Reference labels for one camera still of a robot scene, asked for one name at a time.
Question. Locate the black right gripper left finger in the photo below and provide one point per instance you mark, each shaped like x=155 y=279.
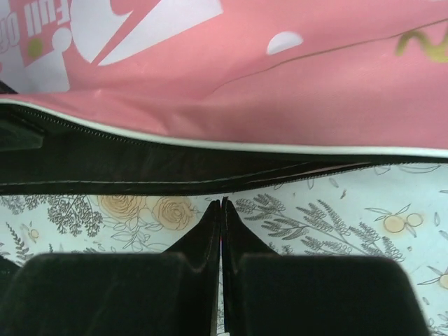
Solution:
x=170 y=293

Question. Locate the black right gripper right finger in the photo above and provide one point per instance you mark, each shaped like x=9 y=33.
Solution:
x=265 y=293

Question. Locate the pink racket cover bag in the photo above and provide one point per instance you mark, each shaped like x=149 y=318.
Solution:
x=196 y=97

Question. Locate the floral table mat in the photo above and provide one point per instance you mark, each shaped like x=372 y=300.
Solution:
x=396 y=211

